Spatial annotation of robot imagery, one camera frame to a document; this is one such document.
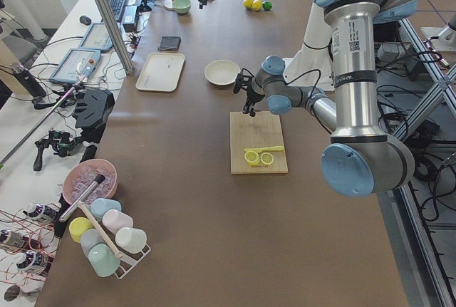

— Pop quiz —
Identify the cream rabbit tray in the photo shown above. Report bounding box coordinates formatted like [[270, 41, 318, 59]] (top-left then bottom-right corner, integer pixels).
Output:
[[135, 52, 185, 93]]

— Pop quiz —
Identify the mint green bowl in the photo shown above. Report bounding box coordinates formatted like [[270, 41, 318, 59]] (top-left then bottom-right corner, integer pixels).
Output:
[[172, 0, 192, 14]]

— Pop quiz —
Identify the wooden cutting board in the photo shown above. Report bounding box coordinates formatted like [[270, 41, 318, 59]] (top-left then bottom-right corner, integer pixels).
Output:
[[229, 111, 288, 175]]

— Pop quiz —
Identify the round wooden rack base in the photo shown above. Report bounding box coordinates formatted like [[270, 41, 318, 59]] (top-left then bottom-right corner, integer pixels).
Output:
[[163, 0, 176, 11]]

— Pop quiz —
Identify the cream round plate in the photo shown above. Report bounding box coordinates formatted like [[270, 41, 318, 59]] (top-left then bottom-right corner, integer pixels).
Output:
[[204, 60, 241, 86]]

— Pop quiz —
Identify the yellow plastic knife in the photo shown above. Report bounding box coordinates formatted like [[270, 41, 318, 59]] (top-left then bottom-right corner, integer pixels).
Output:
[[244, 145, 284, 153]]

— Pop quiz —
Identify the yellow lemon left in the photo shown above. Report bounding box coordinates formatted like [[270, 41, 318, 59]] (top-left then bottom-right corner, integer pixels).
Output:
[[252, 0, 263, 11]]

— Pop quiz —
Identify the grey folded cloth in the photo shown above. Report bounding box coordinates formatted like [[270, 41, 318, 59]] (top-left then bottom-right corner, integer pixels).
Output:
[[157, 36, 182, 51]]

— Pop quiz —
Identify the green lime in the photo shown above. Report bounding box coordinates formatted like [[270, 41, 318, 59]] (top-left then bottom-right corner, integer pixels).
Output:
[[262, 1, 273, 11]]

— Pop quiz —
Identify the black keyboard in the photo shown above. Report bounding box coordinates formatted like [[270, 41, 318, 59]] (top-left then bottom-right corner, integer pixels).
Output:
[[108, 0, 127, 22]]

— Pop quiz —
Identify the blue teach pendant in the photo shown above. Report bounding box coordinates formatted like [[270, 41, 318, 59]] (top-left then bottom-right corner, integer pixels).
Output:
[[79, 23, 113, 53], [49, 48, 101, 84]]

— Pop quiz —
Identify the pink cup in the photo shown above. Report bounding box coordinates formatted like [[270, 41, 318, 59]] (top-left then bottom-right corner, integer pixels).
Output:
[[102, 209, 134, 234]]

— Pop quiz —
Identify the white cup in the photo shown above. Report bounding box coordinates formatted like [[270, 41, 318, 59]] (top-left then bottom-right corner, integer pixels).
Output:
[[115, 227, 147, 254]]

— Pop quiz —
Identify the blue cup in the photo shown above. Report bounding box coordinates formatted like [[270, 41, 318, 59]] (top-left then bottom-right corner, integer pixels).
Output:
[[90, 198, 122, 222]]

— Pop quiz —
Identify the pink bowl with ice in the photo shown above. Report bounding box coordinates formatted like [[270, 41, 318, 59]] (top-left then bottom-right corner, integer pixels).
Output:
[[63, 159, 118, 205]]

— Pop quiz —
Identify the grey cup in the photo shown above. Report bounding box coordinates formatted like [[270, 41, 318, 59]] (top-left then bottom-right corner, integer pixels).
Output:
[[80, 229, 104, 257]]

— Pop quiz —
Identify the yellow cup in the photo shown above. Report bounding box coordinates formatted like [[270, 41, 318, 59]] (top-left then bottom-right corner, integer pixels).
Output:
[[69, 217, 93, 243]]

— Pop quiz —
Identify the mint green cup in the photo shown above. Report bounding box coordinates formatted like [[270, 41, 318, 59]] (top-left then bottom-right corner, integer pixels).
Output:
[[88, 244, 120, 277]]

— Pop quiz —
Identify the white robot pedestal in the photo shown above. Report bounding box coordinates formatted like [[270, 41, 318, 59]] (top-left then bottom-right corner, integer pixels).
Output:
[[284, 0, 339, 91]]

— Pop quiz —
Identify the white wire cup rack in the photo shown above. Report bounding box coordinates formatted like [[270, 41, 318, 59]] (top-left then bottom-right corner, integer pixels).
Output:
[[115, 244, 152, 279]]

